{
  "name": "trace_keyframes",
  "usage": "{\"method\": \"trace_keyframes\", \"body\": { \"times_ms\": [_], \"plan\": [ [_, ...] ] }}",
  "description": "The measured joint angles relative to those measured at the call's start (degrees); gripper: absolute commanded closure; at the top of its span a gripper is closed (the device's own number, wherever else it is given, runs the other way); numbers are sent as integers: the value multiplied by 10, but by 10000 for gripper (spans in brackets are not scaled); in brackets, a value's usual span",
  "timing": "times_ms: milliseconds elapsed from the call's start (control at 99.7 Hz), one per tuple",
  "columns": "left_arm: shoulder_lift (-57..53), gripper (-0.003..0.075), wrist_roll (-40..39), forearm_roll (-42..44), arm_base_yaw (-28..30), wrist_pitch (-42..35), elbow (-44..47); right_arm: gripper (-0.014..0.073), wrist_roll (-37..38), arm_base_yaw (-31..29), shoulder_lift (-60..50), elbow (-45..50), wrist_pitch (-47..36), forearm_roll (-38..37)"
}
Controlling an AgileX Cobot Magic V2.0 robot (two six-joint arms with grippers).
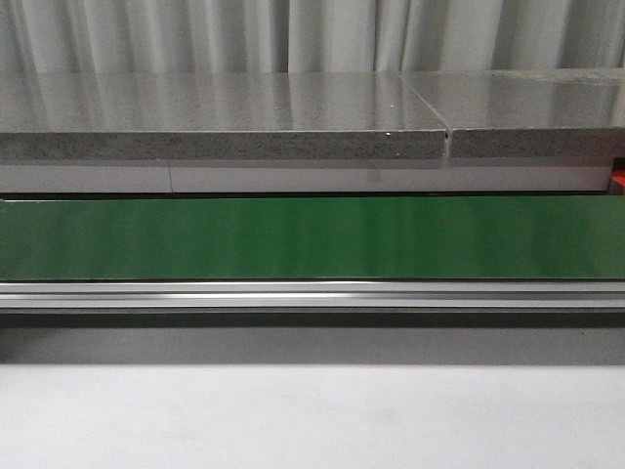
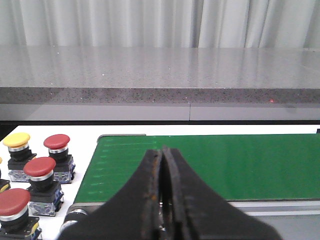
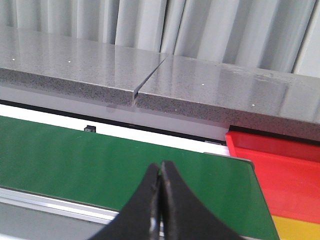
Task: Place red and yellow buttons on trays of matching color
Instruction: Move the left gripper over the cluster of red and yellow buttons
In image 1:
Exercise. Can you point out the grey stone slab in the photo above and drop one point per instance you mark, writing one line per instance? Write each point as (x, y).
(203, 116)
(561, 113)

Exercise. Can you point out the grey stone slab right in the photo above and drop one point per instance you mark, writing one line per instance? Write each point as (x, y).
(561, 113)

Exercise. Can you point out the red object at right edge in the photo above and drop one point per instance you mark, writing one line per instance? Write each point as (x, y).
(617, 182)

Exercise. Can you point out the grey stone slab left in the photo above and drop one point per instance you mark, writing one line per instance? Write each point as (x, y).
(203, 116)

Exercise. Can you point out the green conveyor belt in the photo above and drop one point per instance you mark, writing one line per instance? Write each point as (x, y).
(337, 237)

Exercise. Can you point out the aluminium conveyor side rail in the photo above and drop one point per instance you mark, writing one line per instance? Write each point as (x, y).
(455, 295)

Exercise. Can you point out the grey curtain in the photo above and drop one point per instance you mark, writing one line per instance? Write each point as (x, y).
(303, 36)

